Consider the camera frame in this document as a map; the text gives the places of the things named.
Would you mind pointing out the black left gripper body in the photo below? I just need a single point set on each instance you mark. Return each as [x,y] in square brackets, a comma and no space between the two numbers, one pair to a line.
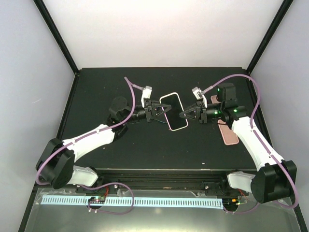
[148,110]

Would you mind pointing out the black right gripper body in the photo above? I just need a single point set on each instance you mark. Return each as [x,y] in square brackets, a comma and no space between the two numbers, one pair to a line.
[203,116]

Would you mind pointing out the pink phone case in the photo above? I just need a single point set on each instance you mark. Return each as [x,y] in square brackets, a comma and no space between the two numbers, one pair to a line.
[214,99]

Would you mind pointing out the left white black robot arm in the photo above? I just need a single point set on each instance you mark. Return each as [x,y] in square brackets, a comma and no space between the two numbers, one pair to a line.
[57,162]

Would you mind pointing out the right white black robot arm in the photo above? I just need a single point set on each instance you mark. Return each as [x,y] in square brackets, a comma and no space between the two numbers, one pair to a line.
[262,153]

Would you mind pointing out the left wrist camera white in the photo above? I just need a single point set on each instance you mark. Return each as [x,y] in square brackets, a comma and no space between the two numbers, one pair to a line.
[146,93]

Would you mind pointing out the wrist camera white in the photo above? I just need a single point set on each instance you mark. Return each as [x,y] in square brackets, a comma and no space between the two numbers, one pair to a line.
[197,92]
[146,93]

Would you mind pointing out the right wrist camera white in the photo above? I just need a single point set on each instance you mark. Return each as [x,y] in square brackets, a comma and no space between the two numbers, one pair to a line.
[197,92]

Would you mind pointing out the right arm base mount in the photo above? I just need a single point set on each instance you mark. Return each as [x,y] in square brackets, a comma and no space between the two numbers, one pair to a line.
[222,188]

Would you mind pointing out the black aluminium rail frame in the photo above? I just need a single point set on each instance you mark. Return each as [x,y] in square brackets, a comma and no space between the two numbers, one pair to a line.
[154,180]

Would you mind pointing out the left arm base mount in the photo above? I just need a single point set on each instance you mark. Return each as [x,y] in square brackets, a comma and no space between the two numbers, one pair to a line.
[110,189]

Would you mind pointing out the left black corner post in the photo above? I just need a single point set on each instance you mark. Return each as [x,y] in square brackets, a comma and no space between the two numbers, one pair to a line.
[56,34]

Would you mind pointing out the black corner post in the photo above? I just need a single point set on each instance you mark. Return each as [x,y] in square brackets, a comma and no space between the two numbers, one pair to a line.
[56,34]
[279,16]

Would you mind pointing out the white slotted cable duct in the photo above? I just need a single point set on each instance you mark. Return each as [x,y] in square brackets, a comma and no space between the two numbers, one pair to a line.
[136,201]

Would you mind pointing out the right black corner post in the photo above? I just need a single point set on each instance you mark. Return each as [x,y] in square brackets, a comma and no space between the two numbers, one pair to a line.
[279,16]

